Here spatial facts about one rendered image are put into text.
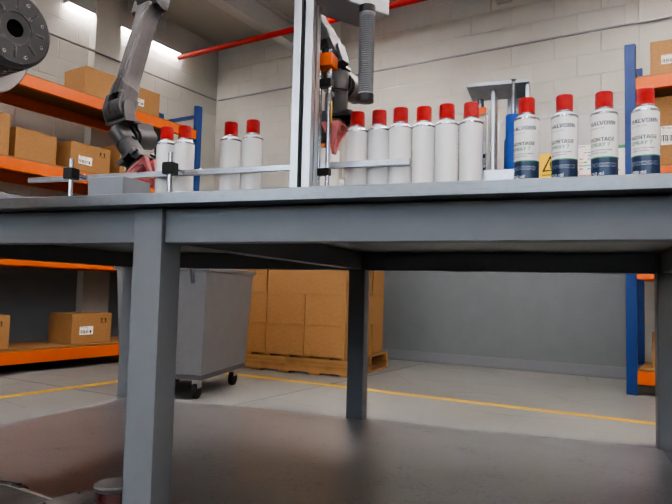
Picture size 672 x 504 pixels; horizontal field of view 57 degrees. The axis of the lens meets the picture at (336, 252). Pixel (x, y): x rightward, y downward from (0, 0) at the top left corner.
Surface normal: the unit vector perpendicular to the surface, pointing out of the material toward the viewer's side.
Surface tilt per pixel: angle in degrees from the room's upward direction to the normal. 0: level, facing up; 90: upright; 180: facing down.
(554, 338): 90
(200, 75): 90
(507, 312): 90
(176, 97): 90
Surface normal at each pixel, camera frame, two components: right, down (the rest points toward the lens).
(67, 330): -0.50, -0.07
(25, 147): 0.88, -0.01
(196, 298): -0.22, 0.00
